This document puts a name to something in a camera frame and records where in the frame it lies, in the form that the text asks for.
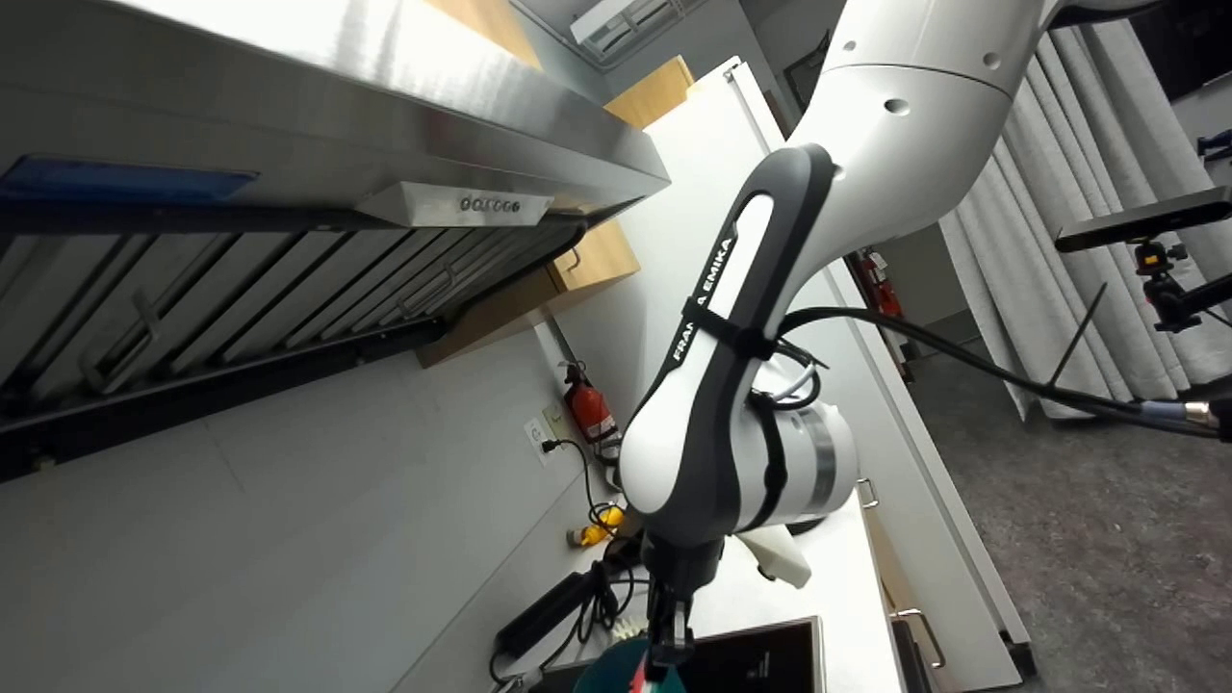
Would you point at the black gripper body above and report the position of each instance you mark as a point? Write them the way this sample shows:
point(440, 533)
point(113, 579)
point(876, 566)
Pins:
point(678, 572)

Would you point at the dark pot lid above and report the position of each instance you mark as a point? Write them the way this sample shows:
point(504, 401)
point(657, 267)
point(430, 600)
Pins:
point(670, 677)

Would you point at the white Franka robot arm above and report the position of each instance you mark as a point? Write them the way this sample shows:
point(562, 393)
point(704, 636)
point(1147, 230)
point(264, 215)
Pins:
point(899, 129)

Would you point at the black open laptop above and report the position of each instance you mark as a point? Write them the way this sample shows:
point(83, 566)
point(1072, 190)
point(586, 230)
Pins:
point(625, 543)

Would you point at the small yellow plug adapter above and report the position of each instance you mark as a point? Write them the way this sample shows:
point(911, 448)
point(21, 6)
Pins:
point(600, 527)

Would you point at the black power strip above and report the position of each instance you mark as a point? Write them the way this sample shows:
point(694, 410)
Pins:
point(542, 619)

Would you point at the large red fire extinguisher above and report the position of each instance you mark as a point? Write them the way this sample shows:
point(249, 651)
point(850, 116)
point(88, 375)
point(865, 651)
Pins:
point(591, 410)

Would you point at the small red fire extinguisher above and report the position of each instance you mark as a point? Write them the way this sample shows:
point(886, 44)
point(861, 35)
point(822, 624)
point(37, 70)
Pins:
point(879, 287)

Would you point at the white pleated curtain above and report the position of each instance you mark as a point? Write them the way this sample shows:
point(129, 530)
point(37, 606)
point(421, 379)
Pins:
point(1089, 320)

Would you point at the ceiling light fixture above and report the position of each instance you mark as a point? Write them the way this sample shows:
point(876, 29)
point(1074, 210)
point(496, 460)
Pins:
point(617, 21)

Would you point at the stainless steel range hood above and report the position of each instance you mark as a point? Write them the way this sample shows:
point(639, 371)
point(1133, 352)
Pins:
point(319, 101)

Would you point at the blue tape strip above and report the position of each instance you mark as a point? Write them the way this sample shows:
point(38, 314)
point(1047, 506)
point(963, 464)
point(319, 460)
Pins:
point(116, 181)

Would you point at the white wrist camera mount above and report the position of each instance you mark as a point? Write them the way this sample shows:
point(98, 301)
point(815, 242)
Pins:
point(773, 560)

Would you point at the white wall outlet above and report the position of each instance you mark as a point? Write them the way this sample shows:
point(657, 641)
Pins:
point(541, 429)

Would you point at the light wooden wall cabinet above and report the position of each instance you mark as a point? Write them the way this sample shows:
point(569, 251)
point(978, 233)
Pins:
point(649, 93)
point(596, 261)

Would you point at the black camera stand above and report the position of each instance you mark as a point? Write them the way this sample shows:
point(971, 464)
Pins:
point(1129, 220)

